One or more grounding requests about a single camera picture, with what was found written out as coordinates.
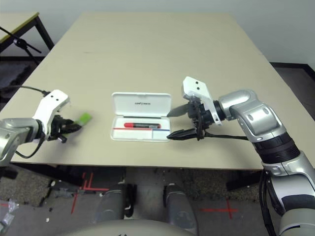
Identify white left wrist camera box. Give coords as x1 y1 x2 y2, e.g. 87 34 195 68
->
31 89 70 132

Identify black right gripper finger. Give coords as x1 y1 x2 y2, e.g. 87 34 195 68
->
166 103 190 118
166 129 199 141

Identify red and black marker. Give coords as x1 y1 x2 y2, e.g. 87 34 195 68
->
124 122 161 129

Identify white plastic pencil case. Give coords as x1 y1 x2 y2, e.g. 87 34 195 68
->
110 92 172 142

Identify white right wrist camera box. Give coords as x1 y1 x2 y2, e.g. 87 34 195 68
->
181 76 223 126

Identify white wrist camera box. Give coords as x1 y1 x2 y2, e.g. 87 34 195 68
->
181 76 223 126
31 89 70 132

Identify black metal floor bar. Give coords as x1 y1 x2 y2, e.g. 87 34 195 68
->
0 167 18 180

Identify red floor tape lines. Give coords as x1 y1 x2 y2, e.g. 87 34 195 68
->
70 172 109 214

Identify green highlighter pen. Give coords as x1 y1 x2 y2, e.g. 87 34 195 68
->
76 112 94 127

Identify black tripod stand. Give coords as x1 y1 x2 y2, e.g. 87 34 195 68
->
0 26 42 65

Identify beige side table black frame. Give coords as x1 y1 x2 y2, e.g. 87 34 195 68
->
0 11 55 72

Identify black table foot bar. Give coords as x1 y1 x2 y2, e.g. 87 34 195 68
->
11 163 83 187

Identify clear plastic bag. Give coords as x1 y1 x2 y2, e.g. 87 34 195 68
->
0 198 18 232

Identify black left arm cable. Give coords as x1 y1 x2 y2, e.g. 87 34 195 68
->
0 85 51 159

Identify grey robot torso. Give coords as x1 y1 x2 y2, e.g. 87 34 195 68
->
66 218 195 236

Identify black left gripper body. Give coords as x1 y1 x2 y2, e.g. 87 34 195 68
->
48 115 67 144

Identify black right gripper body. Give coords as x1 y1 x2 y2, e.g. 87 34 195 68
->
188 97 212 141

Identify red floor tape cross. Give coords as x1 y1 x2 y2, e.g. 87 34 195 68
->
199 199 238 219

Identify grey robot left leg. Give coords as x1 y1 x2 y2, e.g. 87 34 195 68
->
94 183 137 224

